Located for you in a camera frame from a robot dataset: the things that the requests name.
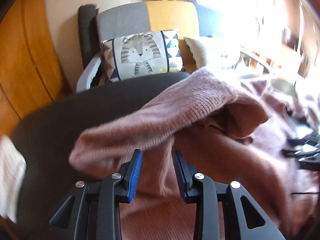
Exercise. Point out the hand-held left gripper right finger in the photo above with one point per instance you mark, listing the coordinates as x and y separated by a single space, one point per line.
180 177

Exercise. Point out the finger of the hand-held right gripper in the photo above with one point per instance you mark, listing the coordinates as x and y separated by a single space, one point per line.
291 152

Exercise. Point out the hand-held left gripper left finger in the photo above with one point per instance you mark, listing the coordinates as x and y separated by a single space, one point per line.
133 177

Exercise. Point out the pink knit sweater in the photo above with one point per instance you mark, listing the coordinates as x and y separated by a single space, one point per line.
200 100

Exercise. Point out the tiger print cushion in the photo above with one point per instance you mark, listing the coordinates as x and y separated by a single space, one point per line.
140 55

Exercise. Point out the deer print cushion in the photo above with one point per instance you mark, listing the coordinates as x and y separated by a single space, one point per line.
205 52

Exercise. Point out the black rolled mat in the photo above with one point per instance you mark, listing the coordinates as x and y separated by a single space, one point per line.
86 35

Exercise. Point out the grey yellow blue sofa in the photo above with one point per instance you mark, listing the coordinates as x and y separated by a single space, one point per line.
170 15

